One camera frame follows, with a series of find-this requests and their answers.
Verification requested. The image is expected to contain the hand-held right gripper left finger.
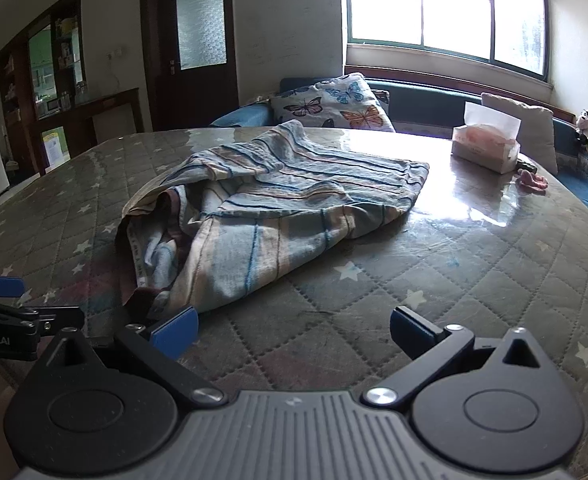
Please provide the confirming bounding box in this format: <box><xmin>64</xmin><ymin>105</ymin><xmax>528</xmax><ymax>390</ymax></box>
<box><xmin>49</xmin><ymin>306</ymin><xmax>229</xmax><ymax>407</ymax></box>

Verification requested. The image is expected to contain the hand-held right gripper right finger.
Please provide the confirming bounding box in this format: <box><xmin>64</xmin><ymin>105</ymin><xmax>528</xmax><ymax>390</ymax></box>
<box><xmin>364</xmin><ymin>305</ymin><xmax>557</xmax><ymax>407</ymax></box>

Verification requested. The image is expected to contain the blue striped shirt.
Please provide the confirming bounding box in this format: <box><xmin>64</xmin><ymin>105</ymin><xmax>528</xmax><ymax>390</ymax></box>
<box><xmin>115</xmin><ymin>120</ymin><xmax>431</xmax><ymax>315</ymax></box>

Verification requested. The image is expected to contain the small pink object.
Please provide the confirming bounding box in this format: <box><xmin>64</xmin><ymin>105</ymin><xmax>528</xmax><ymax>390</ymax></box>
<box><xmin>518</xmin><ymin>169</ymin><xmax>548</xmax><ymax>192</ymax></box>

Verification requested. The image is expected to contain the tissue box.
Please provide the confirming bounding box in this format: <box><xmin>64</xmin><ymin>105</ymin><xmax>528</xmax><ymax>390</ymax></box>
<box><xmin>451</xmin><ymin>101</ymin><xmax>523</xmax><ymax>175</ymax></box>

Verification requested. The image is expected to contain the dark wooden display cabinet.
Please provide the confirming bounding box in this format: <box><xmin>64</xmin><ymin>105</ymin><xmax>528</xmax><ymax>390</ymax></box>
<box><xmin>0</xmin><ymin>0</ymin><xmax>95</xmax><ymax>176</ymax></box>

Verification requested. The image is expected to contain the dark wooden sideboard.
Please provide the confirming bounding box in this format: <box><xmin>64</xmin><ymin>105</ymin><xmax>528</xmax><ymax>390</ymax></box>
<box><xmin>74</xmin><ymin>87</ymin><xmax>141</xmax><ymax>147</ymax></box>

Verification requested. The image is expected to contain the blue sofa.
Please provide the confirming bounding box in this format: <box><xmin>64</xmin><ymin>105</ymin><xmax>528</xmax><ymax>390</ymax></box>
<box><xmin>209</xmin><ymin>77</ymin><xmax>588</xmax><ymax>223</ymax></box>

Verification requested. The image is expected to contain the plain light pillow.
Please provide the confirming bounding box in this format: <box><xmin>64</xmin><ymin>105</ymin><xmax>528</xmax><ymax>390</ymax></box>
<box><xmin>481</xmin><ymin>92</ymin><xmax>559</xmax><ymax>176</ymax></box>

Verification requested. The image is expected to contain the butterfly print pillow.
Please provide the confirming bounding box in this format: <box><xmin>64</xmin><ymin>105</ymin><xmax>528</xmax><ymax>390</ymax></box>
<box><xmin>270</xmin><ymin>73</ymin><xmax>397</xmax><ymax>133</ymax></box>

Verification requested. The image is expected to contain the dark wooden glass door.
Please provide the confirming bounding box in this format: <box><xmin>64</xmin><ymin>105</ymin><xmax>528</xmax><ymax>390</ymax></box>
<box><xmin>141</xmin><ymin>0</ymin><xmax>239</xmax><ymax>131</ymax></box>

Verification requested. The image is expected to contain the large window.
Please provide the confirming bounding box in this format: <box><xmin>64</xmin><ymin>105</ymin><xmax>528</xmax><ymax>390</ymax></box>
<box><xmin>341</xmin><ymin>0</ymin><xmax>549</xmax><ymax>81</ymax></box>

